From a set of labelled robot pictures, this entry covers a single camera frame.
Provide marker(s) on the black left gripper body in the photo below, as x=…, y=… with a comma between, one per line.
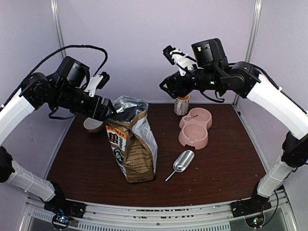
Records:
x=92, y=109

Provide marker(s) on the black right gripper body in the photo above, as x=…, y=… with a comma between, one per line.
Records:
x=185, y=88

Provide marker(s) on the brown pet food bag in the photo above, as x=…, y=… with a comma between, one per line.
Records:
x=132, y=141

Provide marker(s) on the pink double pet bowl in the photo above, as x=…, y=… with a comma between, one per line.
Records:
x=194, y=128

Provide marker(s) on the metal food scoop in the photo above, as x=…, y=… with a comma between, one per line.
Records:
x=182, y=162

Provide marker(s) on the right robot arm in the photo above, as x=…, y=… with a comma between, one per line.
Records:
x=252, y=83

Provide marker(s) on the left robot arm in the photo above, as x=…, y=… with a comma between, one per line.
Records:
x=69, y=87

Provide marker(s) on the floral mug yellow inside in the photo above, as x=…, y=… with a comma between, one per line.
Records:
x=181, y=105

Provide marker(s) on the white ceramic bowl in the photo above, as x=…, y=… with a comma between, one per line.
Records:
x=92, y=125

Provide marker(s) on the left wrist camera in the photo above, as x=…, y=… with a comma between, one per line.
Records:
x=98, y=81

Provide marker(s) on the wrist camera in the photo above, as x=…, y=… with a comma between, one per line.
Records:
x=207, y=54
x=98, y=81

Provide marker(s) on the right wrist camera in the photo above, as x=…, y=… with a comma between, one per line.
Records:
x=207, y=54

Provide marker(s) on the right aluminium wall post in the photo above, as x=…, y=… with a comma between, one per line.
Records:
x=254, y=30

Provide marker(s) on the aluminium wall post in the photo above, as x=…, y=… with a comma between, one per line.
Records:
x=254, y=30
x=57, y=22

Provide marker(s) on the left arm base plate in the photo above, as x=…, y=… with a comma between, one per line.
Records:
x=70, y=209

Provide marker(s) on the left aluminium wall post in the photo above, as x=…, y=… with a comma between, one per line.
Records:
x=57, y=22

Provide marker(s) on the aluminium front rail frame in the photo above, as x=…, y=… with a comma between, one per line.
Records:
x=210, y=217

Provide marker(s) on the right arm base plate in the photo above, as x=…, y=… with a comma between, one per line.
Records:
x=249, y=206

